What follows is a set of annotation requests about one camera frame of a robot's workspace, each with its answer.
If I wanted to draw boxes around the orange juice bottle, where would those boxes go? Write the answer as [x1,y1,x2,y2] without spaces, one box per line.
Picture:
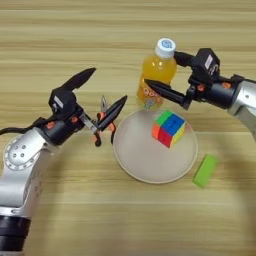
[136,37,179,111]

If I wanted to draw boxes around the multicoloured puzzle cube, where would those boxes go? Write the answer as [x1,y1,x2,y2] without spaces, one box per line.
[151,109,187,149]

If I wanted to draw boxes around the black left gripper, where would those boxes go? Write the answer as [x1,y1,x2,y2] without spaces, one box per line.
[36,67,128,146]

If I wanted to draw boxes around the green rectangular block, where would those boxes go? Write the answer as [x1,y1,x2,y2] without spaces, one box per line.
[192,153,219,189]

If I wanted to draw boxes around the beige round plate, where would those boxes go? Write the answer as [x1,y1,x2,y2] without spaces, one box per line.
[112,109,198,185]

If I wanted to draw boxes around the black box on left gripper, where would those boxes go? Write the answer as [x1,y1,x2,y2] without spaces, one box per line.
[48,86,79,116]

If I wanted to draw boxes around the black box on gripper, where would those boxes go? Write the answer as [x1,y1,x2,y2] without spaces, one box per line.
[48,86,79,116]
[192,47,221,85]

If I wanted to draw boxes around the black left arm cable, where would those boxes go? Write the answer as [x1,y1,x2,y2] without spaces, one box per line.
[0,125,38,136]

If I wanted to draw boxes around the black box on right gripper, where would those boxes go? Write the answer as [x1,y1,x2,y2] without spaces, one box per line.
[192,47,221,85]

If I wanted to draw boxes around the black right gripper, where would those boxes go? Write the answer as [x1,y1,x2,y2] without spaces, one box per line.
[144,50,246,110]

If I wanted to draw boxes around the orange and black pliers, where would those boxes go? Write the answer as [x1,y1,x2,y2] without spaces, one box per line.
[93,95,117,148]

